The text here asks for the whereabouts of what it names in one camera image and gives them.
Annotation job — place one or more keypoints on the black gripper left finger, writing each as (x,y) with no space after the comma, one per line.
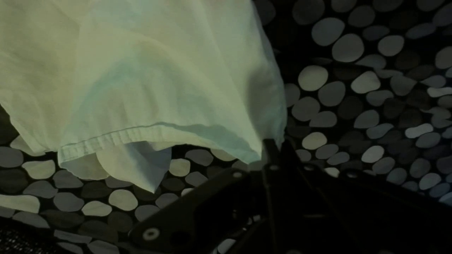
(212,216)

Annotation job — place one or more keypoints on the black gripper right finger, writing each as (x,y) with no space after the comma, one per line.
(340,216)

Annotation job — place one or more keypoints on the white pillow case cover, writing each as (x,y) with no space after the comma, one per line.
(142,75)

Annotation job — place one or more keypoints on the black pebble-pattern bedspread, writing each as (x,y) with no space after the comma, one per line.
(368,94)

